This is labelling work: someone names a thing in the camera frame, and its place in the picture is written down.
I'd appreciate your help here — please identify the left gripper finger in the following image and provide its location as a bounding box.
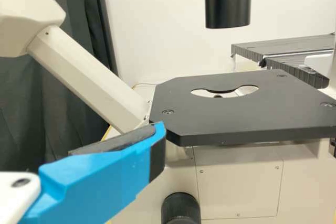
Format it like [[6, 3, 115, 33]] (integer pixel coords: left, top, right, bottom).
[[19, 121, 166, 224]]

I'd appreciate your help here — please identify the cream microscope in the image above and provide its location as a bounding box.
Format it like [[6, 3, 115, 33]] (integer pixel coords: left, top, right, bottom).
[[0, 0, 336, 224]]

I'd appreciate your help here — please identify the black platform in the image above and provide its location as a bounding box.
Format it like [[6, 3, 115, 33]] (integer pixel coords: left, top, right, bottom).
[[262, 55, 331, 90], [230, 33, 336, 62]]

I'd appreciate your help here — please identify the white pipette stand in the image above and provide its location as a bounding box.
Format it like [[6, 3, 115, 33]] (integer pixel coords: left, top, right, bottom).
[[303, 52, 333, 72]]

